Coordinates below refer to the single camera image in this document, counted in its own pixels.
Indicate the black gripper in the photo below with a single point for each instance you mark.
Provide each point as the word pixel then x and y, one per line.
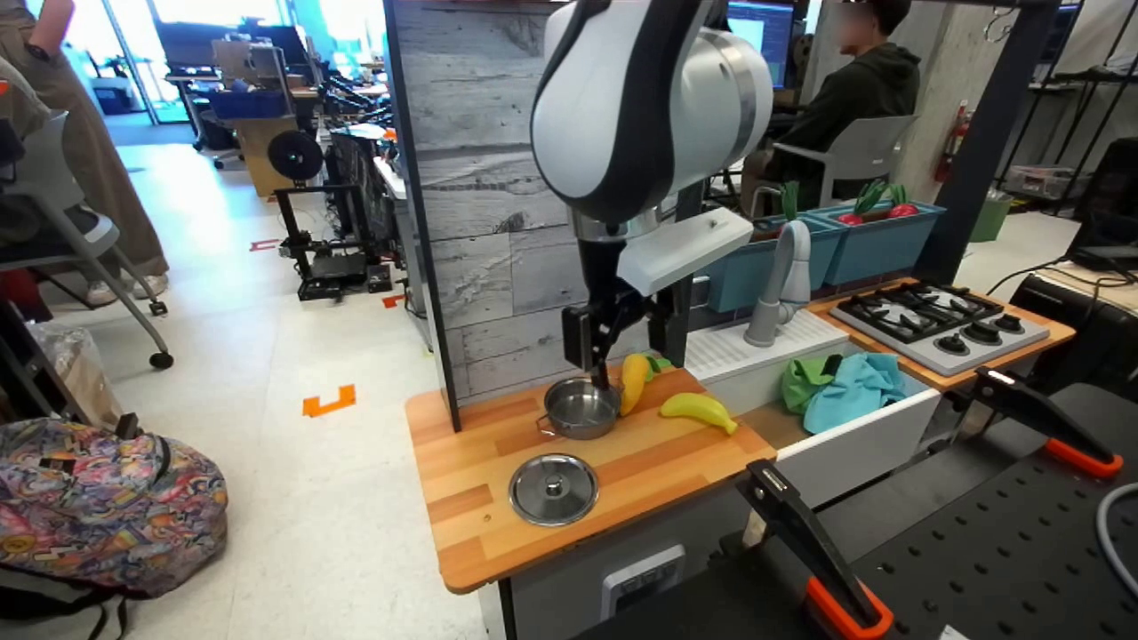
pixel 606 284

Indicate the round steel pot lid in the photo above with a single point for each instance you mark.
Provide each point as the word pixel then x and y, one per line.
pixel 552 488

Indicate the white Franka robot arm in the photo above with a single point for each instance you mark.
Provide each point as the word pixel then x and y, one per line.
pixel 641 109

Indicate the wooden counter board with pot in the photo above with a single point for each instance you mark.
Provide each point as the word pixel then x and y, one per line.
pixel 663 464

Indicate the blue toy shelf bin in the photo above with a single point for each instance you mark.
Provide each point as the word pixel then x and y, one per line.
pixel 885 250
pixel 734 283

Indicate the grey toy faucet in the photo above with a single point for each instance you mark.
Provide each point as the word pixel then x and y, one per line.
pixel 783 279

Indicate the red toy vegetable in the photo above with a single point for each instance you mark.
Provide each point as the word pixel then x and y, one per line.
pixel 852 218
pixel 905 212

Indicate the white toy sink basin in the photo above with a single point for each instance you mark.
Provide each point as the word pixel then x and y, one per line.
pixel 872 445

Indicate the green toy vegetable stem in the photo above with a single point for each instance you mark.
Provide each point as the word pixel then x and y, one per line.
pixel 877 196

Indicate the grey toy stove black grates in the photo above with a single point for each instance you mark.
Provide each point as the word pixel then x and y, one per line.
pixel 944 323

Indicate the grey stone pattern back panel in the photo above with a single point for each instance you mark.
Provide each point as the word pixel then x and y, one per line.
pixel 487 199

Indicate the green cloth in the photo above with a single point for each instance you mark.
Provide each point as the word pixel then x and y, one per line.
pixel 802 381

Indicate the orange floor marker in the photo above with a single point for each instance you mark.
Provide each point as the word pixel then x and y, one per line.
pixel 328 404

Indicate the light blue cloth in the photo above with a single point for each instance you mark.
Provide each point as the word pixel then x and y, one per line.
pixel 860 388

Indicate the black machine on floor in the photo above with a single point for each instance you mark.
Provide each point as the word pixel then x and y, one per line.
pixel 324 252

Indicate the black clamp orange tip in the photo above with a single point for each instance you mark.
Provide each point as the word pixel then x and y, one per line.
pixel 820 553
pixel 1045 413

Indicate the grey plastic chair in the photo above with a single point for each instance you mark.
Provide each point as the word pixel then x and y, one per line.
pixel 860 146

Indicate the wooden counter board under stove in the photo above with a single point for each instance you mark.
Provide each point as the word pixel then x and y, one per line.
pixel 937 378

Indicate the seated person in dark hoodie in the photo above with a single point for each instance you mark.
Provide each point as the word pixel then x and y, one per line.
pixel 860 82

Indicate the red fire extinguisher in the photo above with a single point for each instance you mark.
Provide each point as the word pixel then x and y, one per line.
pixel 955 144

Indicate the colourful patterned backpack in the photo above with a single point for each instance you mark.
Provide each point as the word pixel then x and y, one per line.
pixel 109 509

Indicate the standing person tan trousers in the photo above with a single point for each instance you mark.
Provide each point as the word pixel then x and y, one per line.
pixel 101 154

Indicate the black vertical post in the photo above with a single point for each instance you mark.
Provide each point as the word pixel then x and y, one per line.
pixel 983 130

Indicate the grey rolling chair frame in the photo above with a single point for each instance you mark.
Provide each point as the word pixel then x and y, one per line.
pixel 91 252

